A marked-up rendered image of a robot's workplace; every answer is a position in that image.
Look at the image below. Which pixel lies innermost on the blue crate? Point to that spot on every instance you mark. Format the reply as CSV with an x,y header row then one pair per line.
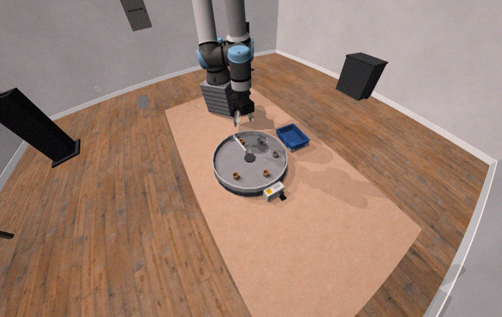
x,y
292,137

